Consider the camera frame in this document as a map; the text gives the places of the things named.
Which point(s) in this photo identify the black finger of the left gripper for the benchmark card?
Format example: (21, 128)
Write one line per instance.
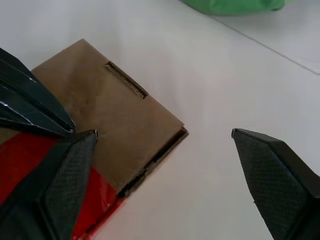
(30, 92)
(25, 122)

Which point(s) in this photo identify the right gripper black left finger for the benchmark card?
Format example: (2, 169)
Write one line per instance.
(62, 187)

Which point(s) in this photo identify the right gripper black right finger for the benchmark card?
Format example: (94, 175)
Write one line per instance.
(275, 187)

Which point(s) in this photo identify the cardboard box with red tape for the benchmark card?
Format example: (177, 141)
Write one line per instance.
(120, 120)

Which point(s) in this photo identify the green crumpled cloth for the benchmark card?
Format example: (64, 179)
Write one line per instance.
(237, 6)

